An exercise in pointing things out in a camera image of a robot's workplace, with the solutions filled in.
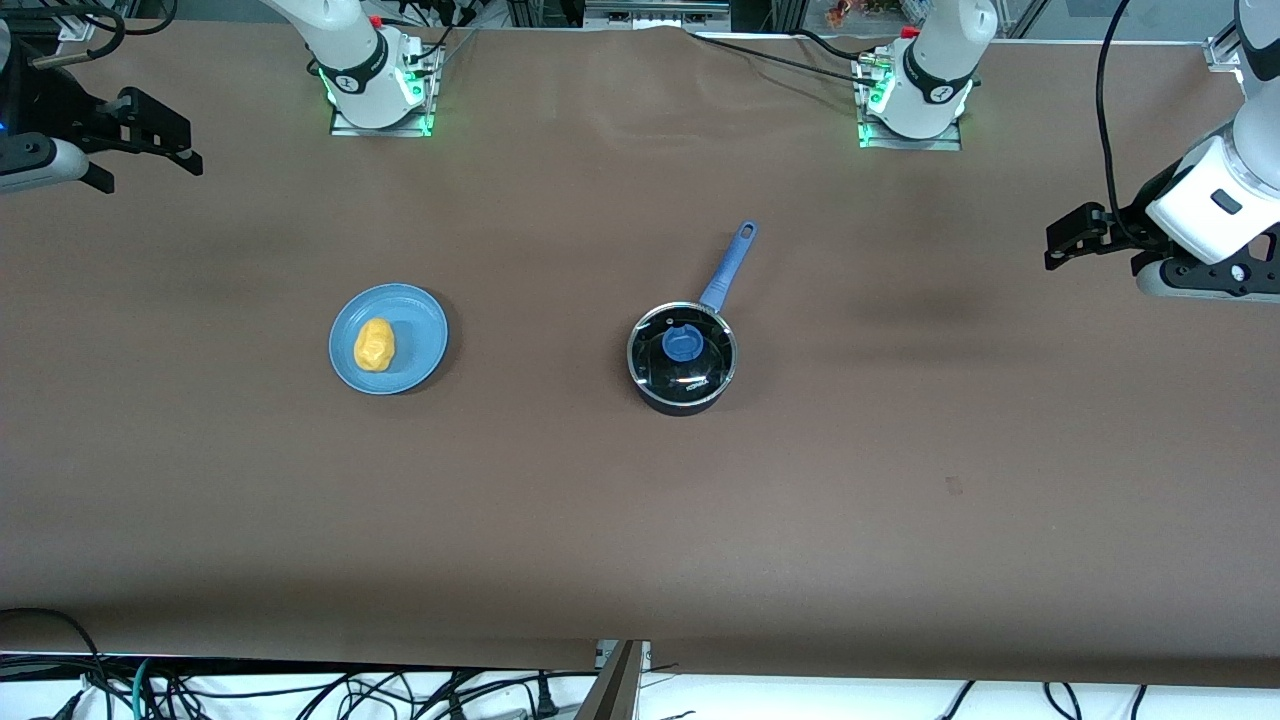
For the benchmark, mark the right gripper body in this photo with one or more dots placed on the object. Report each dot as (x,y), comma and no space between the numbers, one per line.
(62,112)

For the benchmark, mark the yellow potato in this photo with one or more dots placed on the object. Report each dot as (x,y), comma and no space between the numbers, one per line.
(374,345)

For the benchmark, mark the glass lid with blue knob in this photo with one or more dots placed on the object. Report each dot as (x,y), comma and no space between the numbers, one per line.
(700,372)

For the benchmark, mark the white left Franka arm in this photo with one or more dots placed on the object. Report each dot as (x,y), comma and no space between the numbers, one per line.
(935,60)

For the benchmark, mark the blue round plate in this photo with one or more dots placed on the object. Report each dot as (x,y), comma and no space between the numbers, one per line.
(420,330)

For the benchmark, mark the small orange red objects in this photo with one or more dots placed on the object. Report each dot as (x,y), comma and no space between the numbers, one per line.
(860,12)

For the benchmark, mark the aluminium corner bracket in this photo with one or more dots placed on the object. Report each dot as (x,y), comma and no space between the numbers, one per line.
(76,28)
(1225,52)

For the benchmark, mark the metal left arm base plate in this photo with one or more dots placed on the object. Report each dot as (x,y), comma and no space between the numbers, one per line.
(910,144)

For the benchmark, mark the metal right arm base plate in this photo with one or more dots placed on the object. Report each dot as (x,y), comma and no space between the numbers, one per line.
(380,131)

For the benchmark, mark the aluminium frame rail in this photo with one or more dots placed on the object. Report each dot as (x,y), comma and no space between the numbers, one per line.
(655,12)

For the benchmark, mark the metal profile post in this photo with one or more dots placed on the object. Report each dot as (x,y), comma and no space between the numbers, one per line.
(615,690)

